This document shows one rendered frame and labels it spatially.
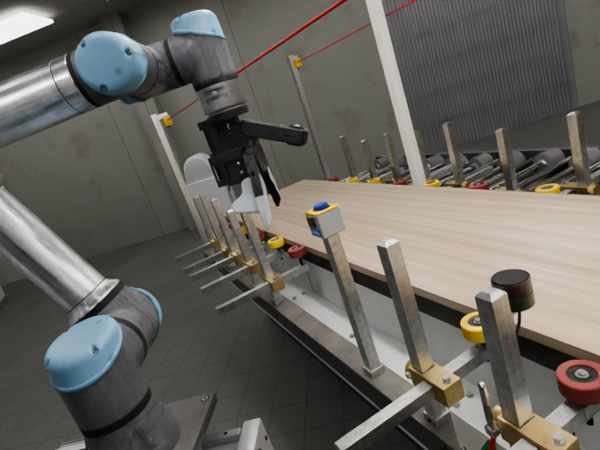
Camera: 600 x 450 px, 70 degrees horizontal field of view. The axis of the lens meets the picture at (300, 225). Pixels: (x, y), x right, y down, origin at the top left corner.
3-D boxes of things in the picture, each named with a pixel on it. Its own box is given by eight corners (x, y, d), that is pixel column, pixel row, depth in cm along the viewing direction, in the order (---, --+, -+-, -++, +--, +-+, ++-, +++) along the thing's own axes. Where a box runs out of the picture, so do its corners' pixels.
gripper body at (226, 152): (229, 182, 80) (205, 119, 77) (273, 169, 79) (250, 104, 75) (220, 192, 73) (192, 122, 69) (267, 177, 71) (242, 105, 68)
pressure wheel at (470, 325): (509, 370, 96) (499, 326, 93) (471, 373, 99) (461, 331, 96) (503, 347, 104) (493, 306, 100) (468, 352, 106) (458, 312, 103)
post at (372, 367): (372, 379, 123) (326, 237, 111) (363, 371, 127) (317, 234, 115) (385, 370, 124) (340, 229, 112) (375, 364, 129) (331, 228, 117)
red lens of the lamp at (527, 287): (515, 303, 67) (513, 290, 66) (484, 292, 72) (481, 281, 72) (541, 285, 69) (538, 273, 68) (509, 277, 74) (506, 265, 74)
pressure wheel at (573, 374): (599, 448, 73) (590, 394, 70) (554, 423, 80) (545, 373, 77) (627, 422, 76) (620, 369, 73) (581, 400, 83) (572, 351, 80)
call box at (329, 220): (325, 242, 109) (315, 214, 107) (312, 238, 116) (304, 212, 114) (347, 231, 112) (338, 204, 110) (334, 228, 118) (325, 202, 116)
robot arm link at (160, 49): (85, 54, 62) (156, 29, 62) (113, 62, 73) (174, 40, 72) (108, 108, 64) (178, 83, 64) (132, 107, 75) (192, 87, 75)
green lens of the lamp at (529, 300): (519, 316, 68) (516, 304, 67) (487, 305, 73) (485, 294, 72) (543, 299, 70) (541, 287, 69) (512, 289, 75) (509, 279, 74)
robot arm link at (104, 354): (62, 441, 65) (18, 368, 62) (97, 386, 78) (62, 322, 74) (136, 417, 65) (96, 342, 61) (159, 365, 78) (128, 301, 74)
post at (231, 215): (262, 300, 214) (227, 211, 201) (259, 298, 217) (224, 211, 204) (267, 296, 215) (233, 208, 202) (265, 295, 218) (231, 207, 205)
